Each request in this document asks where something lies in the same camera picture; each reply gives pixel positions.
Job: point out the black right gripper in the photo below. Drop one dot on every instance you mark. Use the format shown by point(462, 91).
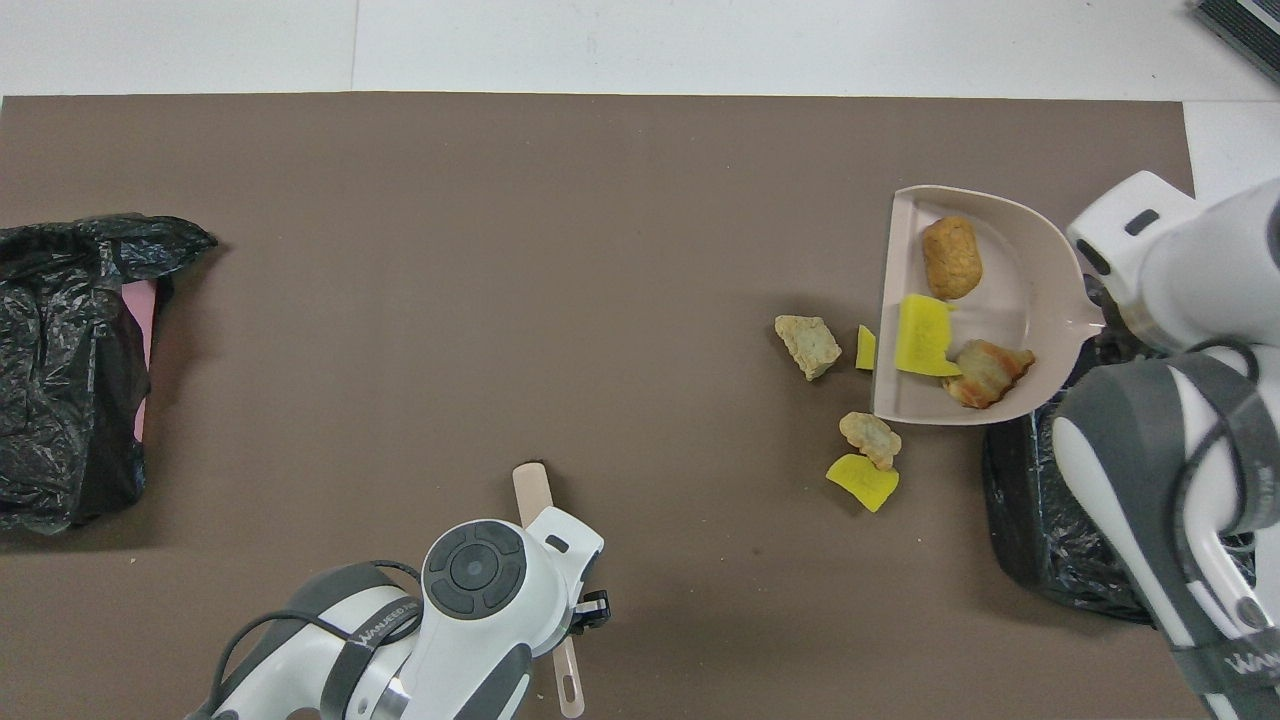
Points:
point(1108, 315)

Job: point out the beige plastic dustpan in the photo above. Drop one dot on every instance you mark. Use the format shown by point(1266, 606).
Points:
point(1020, 290)

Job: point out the beige brush with black bristles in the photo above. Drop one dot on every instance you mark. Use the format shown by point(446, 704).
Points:
point(535, 495)

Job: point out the sliced golden bread piece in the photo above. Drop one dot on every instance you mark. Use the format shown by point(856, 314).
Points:
point(985, 372)

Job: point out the brown fried bread roll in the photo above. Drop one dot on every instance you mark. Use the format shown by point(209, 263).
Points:
point(950, 260)

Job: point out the notched yellow sponge piece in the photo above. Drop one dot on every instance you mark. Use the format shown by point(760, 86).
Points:
point(922, 335)

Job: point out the small yellow sponge piece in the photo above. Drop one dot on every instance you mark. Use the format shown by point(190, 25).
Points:
point(866, 348)

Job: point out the pale bread piece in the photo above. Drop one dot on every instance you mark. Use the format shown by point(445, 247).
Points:
point(870, 437)

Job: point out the blocky pale bread chunk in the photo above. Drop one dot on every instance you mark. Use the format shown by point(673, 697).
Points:
point(810, 345)

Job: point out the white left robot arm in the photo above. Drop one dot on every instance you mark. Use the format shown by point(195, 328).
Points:
point(500, 640)

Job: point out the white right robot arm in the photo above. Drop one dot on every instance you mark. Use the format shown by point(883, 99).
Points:
point(1200, 280)

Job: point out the black bag lined pink bin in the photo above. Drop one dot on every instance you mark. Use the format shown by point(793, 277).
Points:
point(60, 400)

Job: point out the dark ribbed panel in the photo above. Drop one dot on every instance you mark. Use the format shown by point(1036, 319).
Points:
point(1245, 25)

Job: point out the brown table mat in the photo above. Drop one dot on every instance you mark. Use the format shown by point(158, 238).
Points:
point(500, 300)

